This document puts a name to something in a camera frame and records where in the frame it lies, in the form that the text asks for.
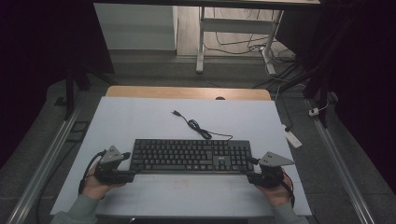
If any person's right hand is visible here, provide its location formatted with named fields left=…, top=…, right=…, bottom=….
left=255, top=169, right=294, bottom=208

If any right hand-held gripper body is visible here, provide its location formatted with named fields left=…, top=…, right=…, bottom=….
left=254, top=151, right=296, bottom=189

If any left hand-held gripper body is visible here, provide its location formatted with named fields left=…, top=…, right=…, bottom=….
left=93, top=145, right=126, bottom=185

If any person's left hand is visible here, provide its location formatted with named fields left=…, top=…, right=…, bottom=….
left=81, top=162, right=125, bottom=202

